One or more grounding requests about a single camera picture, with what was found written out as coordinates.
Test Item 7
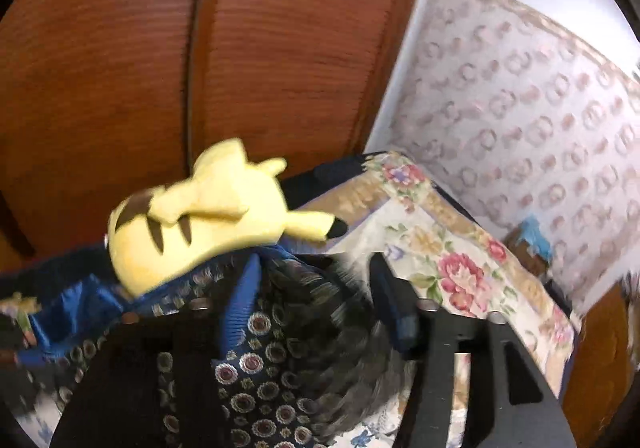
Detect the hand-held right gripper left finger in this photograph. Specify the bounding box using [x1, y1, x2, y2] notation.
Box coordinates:
[50, 253, 264, 448]

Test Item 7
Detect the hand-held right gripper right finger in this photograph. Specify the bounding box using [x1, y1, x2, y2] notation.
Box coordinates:
[367, 252, 578, 448]

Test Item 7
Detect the navy circle-patterned satin shirt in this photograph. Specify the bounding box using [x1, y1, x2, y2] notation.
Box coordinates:
[0, 248, 416, 448]

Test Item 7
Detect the beige floral quilt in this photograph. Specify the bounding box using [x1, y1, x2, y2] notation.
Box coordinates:
[300, 153, 581, 394]

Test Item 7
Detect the yellow plush toy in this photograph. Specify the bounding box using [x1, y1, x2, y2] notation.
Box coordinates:
[107, 138, 348, 299]

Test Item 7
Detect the blue cloth bundle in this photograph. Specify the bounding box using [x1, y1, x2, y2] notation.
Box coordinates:
[517, 215, 556, 263]

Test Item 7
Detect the wooden sideboard cabinet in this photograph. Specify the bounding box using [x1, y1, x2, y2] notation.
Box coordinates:
[562, 278, 640, 448]

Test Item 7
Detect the wooden louvered wardrobe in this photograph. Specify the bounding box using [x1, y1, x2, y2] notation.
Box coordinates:
[0, 0, 431, 273]

